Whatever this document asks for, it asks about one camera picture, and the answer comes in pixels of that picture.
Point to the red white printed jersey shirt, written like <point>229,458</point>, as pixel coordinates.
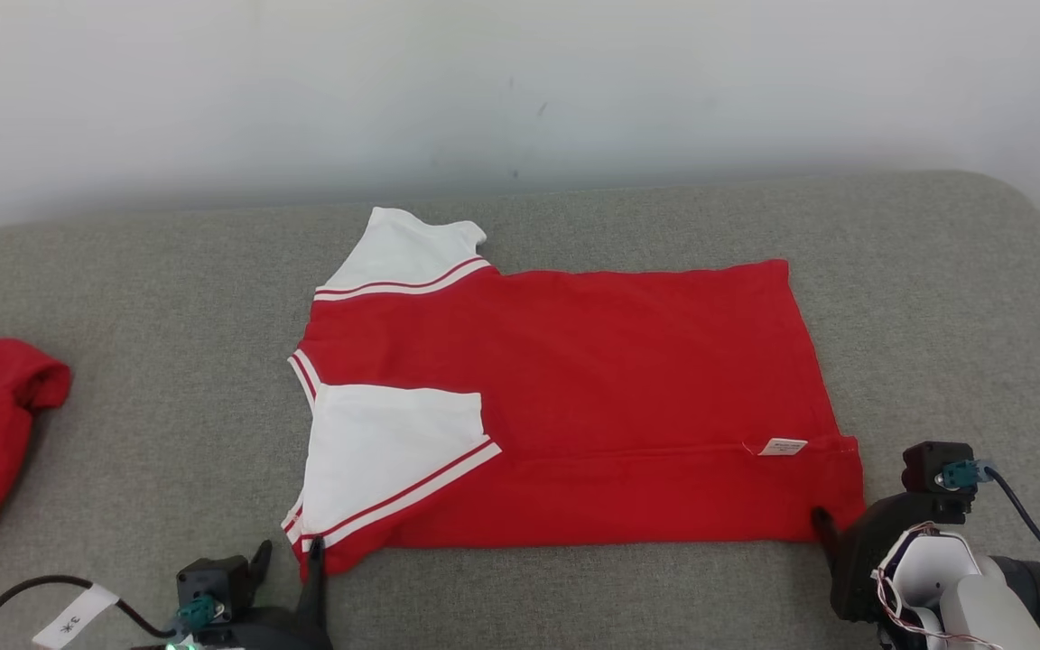
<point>619,379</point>

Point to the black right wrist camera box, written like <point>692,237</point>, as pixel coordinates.
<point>931,460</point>

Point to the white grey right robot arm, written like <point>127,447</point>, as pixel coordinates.
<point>980,605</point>

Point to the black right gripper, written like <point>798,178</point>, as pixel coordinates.
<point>858,569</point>

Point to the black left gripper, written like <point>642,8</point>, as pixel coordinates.
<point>276,632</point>

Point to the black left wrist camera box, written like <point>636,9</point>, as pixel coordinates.
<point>213,582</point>

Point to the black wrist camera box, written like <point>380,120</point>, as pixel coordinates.
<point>213,582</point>
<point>931,460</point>

